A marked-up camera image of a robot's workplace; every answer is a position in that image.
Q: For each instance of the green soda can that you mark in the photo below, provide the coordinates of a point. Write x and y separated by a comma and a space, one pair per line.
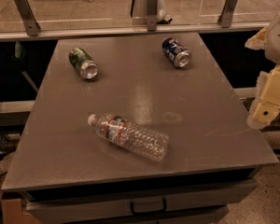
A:
84, 64

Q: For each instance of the left metal rail bracket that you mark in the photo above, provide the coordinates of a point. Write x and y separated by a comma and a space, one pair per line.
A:
31, 26

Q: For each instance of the right metal rail bracket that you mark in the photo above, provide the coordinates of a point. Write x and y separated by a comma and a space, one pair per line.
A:
226, 16

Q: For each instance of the middle metal rail bracket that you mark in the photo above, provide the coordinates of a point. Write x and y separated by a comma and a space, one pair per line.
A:
152, 15

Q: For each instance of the horizontal metal rail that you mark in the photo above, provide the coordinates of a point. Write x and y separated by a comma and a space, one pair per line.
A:
137, 30

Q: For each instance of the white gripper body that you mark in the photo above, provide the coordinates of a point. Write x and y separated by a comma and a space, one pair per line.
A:
279, 38

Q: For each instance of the clear plastic water bottle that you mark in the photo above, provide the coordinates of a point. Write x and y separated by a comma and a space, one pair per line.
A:
126, 134

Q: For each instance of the metal rail bracket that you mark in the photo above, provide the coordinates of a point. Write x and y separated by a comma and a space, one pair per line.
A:
31, 26
226, 16
152, 15

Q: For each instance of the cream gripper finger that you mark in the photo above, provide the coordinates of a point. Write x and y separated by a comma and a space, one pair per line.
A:
260, 115
257, 41

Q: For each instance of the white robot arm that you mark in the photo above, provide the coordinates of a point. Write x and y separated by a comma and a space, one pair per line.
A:
272, 53

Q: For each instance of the blue soda can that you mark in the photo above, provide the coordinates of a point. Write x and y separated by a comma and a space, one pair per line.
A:
176, 52

